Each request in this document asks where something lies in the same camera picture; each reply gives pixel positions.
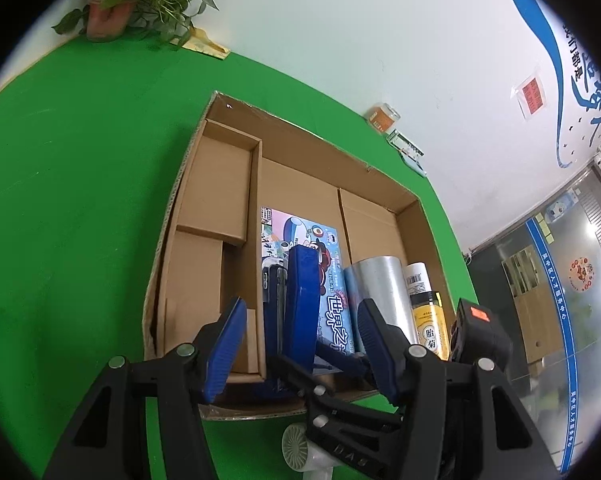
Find small white green box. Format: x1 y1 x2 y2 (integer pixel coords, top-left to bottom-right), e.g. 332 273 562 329
386 129 427 178

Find white handheld fan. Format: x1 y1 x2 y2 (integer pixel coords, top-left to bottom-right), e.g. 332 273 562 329
281 422 340 480

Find small orange box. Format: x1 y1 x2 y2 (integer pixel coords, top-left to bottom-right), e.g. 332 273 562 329
365 103 400 133

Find yellow packet near plant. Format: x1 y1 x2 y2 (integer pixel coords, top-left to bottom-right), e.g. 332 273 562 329
183 27 231 60

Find yellow label jar black lid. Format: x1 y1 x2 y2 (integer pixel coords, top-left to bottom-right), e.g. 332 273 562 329
410 292 450 361

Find blue tape dispenser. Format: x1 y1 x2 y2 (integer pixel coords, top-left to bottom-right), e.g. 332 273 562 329
262 244 372 378

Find small white bottle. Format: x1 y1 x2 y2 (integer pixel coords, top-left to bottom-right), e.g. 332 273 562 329
403 262 433 296

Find small potted green plant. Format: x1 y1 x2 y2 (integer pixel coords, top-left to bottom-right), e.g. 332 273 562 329
52 0 217 47

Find colourful comic book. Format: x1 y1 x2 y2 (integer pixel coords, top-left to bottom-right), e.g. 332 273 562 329
261 207 355 370

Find red wall notice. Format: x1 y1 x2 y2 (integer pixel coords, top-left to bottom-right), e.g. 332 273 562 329
511 65 549 122

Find glass door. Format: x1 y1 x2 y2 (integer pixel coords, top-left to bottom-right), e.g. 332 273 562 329
468 168 601 474

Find large flat cardboard box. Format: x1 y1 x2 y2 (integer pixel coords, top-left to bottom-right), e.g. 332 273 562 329
142 92 452 422

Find silver metal cup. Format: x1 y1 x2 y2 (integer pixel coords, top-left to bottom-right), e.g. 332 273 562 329
343 256 417 353

